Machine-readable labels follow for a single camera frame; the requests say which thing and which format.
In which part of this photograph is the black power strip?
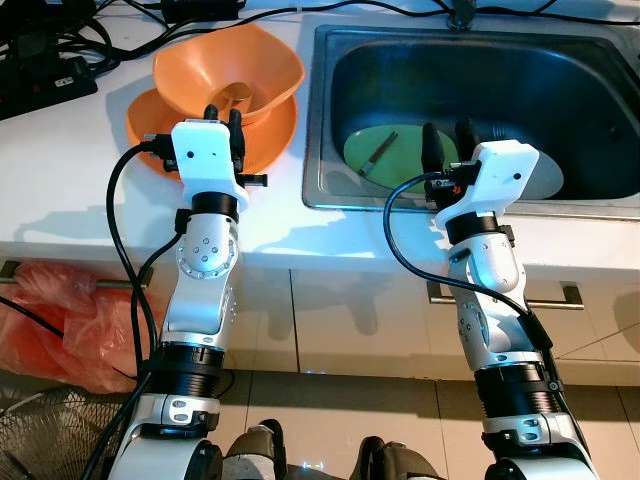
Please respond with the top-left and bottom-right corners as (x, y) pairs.
(0, 55), (99, 123)

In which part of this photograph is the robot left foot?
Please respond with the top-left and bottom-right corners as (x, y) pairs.
(222, 418), (286, 480)

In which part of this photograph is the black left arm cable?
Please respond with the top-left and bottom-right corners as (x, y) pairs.
(85, 135), (181, 480)

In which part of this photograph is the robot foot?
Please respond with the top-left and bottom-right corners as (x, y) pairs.
(222, 418), (286, 480)
(360, 435), (441, 480)

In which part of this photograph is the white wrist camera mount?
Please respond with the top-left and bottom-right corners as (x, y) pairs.
(435, 140), (541, 236)
(168, 118), (249, 209)

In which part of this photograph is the metal floor fan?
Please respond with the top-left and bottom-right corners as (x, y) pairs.
(0, 385), (126, 480)

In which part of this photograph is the green plate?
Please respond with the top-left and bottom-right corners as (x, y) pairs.
(342, 125), (461, 196)

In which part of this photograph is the grey bowl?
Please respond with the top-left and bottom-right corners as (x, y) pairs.
(520, 150), (566, 201)

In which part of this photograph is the orange plastic bag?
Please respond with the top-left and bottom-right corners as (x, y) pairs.
(0, 260), (151, 393)

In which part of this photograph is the steel drawer handle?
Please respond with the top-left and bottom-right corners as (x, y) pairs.
(427, 278), (586, 313)
(0, 260), (151, 291)

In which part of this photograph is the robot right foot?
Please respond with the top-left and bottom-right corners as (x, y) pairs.
(360, 435), (441, 480)

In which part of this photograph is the brown spoon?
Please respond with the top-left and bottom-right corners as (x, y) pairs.
(215, 80), (261, 111)

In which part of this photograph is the stainless steel sink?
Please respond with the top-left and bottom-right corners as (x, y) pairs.
(300, 22), (640, 221)

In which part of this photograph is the black power adapter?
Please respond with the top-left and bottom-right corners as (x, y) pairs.
(160, 0), (246, 23)

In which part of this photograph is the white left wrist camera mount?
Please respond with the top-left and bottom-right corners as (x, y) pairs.
(168, 118), (249, 209)

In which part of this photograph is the black device with label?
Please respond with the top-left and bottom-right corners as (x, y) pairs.
(0, 0), (101, 41)

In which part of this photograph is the black fan power cable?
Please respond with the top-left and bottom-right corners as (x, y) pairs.
(0, 295), (136, 381)

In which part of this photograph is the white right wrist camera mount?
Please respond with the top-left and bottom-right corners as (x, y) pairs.
(435, 140), (541, 236)

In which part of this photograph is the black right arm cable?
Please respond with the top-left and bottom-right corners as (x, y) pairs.
(385, 178), (556, 351)

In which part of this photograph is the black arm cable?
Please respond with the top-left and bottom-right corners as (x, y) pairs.
(85, 135), (181, 480)
(385, 178), (556, 351)

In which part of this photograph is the orange plastic plate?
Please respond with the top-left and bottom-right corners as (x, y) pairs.
(125, 85), (299, 176)

